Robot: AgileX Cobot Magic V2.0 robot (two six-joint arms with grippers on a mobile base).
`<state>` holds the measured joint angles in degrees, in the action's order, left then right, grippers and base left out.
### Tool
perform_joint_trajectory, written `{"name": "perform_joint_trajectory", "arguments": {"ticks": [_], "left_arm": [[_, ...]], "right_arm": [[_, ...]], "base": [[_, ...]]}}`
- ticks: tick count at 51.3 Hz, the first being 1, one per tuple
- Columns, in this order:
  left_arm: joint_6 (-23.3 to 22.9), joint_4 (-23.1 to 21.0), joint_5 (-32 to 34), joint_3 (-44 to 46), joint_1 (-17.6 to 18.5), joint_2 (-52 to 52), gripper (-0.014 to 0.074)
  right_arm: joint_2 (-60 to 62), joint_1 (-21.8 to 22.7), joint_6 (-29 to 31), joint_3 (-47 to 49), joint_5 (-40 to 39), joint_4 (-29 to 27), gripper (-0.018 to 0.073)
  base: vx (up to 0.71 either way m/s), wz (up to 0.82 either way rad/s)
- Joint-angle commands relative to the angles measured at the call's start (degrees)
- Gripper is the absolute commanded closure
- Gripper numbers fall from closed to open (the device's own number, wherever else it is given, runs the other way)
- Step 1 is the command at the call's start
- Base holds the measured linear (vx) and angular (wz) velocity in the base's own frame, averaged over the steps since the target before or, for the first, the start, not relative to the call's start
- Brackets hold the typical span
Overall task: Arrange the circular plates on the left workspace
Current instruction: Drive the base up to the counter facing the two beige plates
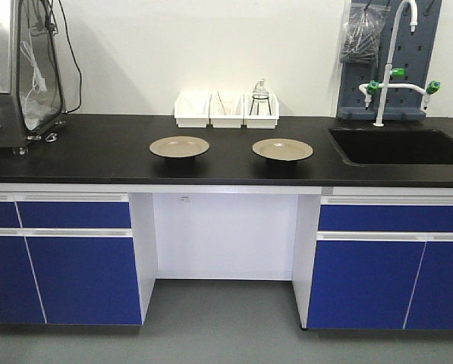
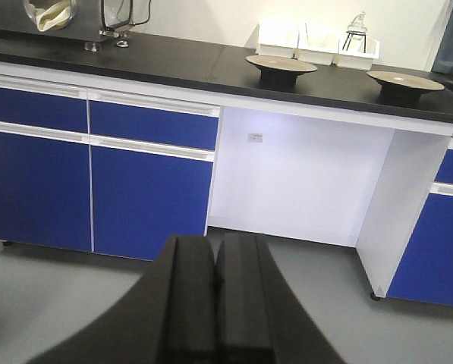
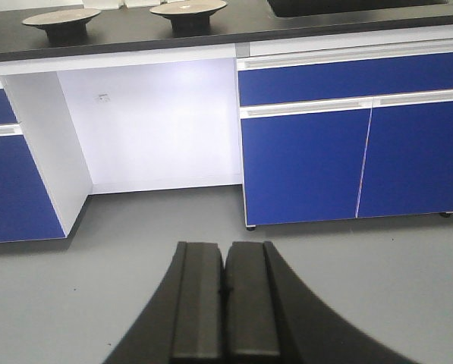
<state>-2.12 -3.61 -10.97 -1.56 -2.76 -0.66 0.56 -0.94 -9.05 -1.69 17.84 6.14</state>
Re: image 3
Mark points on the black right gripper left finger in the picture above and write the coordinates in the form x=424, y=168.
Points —
x=182, y=322

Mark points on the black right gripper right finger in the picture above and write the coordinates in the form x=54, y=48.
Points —
x=274, y=317

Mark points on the blue cabinet left section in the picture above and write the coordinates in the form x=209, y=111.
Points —
x=44, y=179

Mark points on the blue and white lab cabinet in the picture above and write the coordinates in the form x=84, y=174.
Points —
x=349, y=126

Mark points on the black countertop sink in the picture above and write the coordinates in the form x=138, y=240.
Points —
x=297, y=8

